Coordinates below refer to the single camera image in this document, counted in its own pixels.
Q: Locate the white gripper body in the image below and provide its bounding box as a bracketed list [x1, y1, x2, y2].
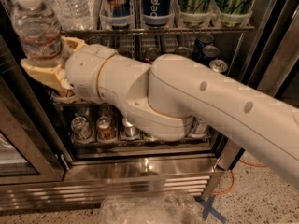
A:
[65, 44, 117, 104]

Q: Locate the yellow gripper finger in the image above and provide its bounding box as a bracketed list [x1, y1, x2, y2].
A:
[62, 36, 86, 59]
[21, 59, 73, 97]

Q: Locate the clear water bottle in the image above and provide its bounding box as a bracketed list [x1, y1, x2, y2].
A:
[55, 0, 93, 31]
[10, 0, 63, 61]

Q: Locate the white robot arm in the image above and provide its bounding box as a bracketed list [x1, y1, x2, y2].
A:
[21, 37, 299, 188]

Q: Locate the glass fridge door left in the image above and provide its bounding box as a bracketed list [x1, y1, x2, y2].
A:
[0, 37, 64, 185]

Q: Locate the tea bottle right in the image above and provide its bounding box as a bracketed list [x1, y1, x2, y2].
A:
[189, 119, 207, 135]

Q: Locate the fridge door right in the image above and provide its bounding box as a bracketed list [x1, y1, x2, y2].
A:
[216, 0, 299, 179]

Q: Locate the red bull can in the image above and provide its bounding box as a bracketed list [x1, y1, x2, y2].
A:
[104, 0, 130, 30]

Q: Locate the silver can bottom left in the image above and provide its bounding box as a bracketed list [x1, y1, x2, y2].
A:
[71, 116, 93, 140]

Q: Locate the silver can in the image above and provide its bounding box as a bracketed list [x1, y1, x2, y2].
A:
[71, 116, 93, 140]
[122, 118, 137, 138]

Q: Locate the red can middle left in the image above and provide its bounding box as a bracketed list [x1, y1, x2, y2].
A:
[144, 48, 162, 63]

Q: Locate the orange can bottom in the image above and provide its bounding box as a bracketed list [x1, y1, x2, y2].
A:
[96, 116, 116, 142]

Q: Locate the steel refrigerator body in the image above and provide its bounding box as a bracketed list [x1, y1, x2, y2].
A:
[1, 0, 298, 210]

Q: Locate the silver can bottom middle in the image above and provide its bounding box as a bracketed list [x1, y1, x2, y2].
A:
[122, 118, 137, 138]

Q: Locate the red can middle right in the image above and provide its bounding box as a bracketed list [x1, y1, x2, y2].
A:
[173, 46, 192, 58]

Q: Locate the blue can back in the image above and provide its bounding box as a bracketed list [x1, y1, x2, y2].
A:
[193, 34, 214, 53]

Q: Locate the blue can middle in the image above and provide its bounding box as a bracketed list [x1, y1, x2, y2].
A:
[199, 45, 220, 65]

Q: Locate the green drink can left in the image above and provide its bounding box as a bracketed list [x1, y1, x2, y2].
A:
[178, 0, 212, 27]

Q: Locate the blue can front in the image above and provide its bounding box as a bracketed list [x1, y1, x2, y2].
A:
[209, 59, 228, 74]

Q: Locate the clear plastic bag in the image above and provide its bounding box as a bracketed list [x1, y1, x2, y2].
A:
[98, 191, 203, 224]

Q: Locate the blue tape cross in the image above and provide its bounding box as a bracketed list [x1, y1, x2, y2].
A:
[195, 196, 227, 224]

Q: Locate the orange cable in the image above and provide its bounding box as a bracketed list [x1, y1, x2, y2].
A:
[212, 157, 269, 197]

